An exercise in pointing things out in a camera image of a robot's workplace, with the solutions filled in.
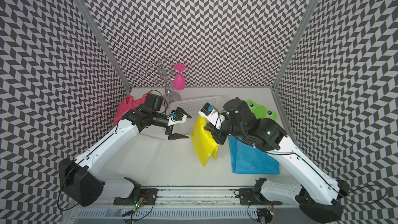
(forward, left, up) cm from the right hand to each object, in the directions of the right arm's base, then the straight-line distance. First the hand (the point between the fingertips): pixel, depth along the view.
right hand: (208, 130), depth 61 cm
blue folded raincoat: (-1, -21, -32) cm, 38 cm away
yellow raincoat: (-4, +2, -2) cm, 5 cm away
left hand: (+7, +10, -8) cm, 15 cm away
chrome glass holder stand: (+42, +26, -4) cm, 50 cm away
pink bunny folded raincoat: (+37, +56, -29) cm, 73 cm away
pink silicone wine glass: (+44, +19, -13) cm, 50 cm away
